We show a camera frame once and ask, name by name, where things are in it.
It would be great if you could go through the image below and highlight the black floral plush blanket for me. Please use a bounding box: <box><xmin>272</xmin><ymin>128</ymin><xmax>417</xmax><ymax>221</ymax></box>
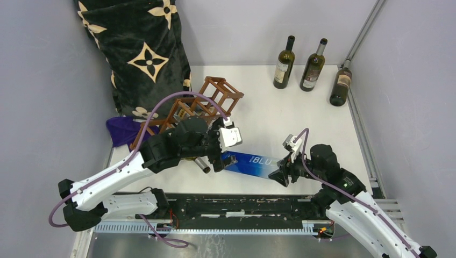
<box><xmin>74</xmin><ymin>1</ymin><xmax>191</xmax><ymax>119</ymax></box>

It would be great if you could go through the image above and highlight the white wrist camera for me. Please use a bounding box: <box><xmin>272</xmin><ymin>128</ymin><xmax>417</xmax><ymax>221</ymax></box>
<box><xmin>283</xmin><ymin>134</ymin><xmax>303</xmax><ymax>163</ymax></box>
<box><xmin>218</xmin><ymin>124</ymin><xmax>243</xmax><ymax>152</ymax></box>

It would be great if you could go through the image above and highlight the green wine bottle grey cap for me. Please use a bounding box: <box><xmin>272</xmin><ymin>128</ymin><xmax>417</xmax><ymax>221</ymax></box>
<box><xmin>300</xmin><ymin>38</ymin><xmax>327</xmax><ymax>92</ymax></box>

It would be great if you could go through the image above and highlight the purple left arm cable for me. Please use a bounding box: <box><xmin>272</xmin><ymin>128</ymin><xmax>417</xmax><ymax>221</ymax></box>
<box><xmin>48</xmin><ymin>91</ymin><xmax>231</xmax><ymax>249</ymax></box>

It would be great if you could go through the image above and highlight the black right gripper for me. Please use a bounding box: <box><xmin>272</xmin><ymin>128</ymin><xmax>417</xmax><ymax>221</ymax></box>
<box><xmin>268</xmin><ymin>148</ymin><xmax>325</xmax><ymax>187</ymax></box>

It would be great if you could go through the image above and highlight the grey slotted cable duct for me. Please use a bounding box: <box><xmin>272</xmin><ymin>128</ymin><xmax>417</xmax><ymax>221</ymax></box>
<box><xmin>94</xmin><ymin>221</ymin><xmax>318</xmax><ymax>237</ymax></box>

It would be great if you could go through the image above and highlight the purple cloth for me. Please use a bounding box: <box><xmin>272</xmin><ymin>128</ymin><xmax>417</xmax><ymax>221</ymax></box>
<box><xmin>105</xmin><ymin>117</ymin><xmax>140</xmax><ymax>147</ymax></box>

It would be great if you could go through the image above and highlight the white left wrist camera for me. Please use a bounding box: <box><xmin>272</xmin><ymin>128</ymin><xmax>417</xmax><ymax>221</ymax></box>
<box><xmin>218</xmin><ymin>124</ymin><xmax>243</xmax><ymax>152</ymax></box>

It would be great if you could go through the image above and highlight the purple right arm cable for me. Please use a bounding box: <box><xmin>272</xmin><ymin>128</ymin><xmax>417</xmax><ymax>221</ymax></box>
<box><xmin>292</xmin><ymin>128</ymin><xmax>423</xmax><ymax>258</ymax></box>

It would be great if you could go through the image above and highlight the green wine bottle black cap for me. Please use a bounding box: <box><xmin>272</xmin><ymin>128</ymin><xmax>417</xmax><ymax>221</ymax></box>
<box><xmin>273</xmin><ymin>35</ymin><xmax>295</xmax><ymax>89</ymax></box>

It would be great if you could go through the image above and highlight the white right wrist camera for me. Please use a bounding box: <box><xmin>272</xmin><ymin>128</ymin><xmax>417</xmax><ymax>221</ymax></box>
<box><xmin>283</xmin><ymin>134</ymin><xmax>303</xmax><ymax>163</ymax></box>

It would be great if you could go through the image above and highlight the brown wooden wine rack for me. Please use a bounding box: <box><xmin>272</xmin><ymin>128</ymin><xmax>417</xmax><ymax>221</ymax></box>
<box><xmin>130</xmin><ymin>76</ymin><xmax>244</xmax><ymax>149</ymax></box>

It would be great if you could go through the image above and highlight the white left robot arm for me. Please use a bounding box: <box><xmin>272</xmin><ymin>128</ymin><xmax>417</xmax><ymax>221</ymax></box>
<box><xmin>58</xmin><ymin>116</ymin><xmax>243</xmax><ymax>232</ymax></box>

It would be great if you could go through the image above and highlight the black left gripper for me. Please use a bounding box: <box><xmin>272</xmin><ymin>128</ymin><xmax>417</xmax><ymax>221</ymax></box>
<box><xmin>181</xmin><ymin>118</ymin><xmax>238</xmax><ymax>171</ymax></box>

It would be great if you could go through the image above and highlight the grey aluminium wall rail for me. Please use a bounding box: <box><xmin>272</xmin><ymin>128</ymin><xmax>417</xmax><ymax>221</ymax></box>
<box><xmin>343</xmin><ymin>0</ymin><xmax>387</xmax><ymax>64</ymax></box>

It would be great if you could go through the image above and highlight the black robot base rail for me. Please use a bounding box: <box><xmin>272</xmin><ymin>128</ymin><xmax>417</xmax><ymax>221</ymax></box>
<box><xmin>146</xmin><ymin>192</ymin><xmax>329</xmax><ymax>230</ymax></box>

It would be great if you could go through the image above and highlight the blue square vodka bottle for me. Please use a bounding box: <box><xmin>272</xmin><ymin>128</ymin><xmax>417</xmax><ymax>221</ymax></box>
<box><xmin>222</xmin><ymin>151</ymin><xmax>281</xmax><ymax>179</ymax></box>

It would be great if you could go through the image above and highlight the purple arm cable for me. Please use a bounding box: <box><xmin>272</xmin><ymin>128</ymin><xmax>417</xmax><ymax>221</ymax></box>
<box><xmin>48</xmin><ymin>91</ymin><xmax>231</xmax><ymax>249</ymax></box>
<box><xmin>292</xmin><ymin>128</ymin><xmax>423</xmax><ymax>258</ymax></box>

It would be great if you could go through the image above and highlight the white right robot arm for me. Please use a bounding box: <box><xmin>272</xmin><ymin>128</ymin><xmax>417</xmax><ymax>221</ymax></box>
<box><xmin>268</xmin><ymin>143</ymin><xmax>437</xmax><ymax>257</ymax></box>

